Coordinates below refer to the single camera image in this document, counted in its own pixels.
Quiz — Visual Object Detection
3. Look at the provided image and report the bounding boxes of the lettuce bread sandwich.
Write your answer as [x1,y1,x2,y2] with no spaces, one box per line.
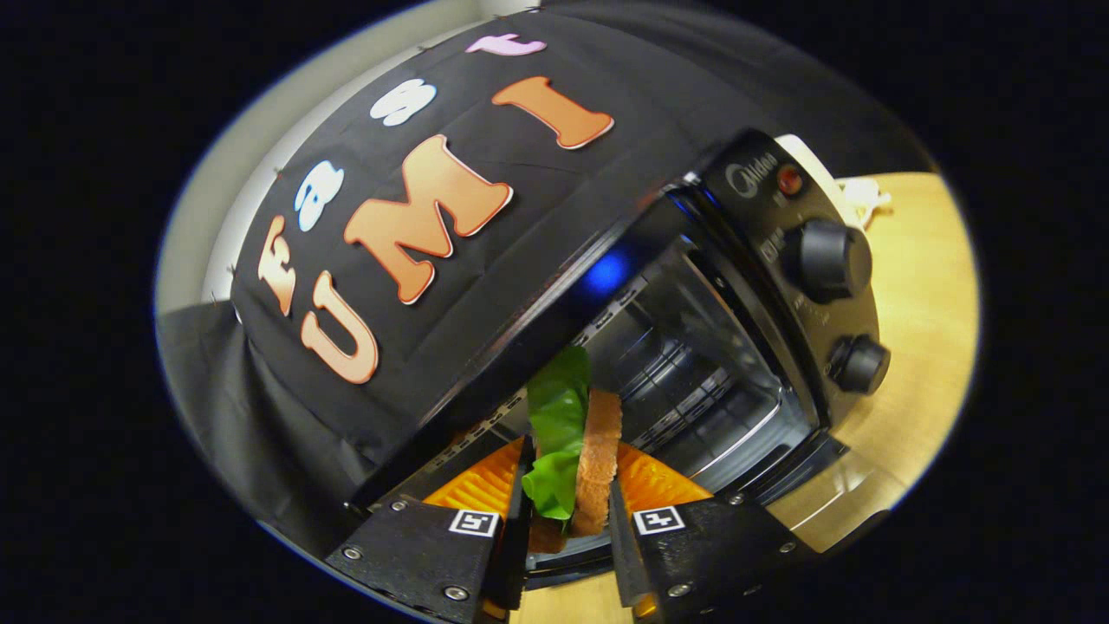
[522,345,625,556]

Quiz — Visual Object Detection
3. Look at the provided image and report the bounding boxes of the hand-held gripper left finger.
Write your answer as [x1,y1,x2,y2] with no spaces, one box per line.
[325,436,535,623]

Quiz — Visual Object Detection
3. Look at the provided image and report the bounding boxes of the white pop-up toaster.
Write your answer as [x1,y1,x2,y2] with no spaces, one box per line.
[774,133,859,226]

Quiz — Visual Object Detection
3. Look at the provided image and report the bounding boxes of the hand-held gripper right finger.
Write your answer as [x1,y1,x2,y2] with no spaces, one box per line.
[606,442,820,624]

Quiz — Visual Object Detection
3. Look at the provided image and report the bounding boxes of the white divided condiment dish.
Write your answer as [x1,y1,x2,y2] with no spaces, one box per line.
[836,176,893,228]

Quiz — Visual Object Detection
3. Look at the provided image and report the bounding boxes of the black toaster oven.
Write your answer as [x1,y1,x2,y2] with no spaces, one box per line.
[347,128,893,590]

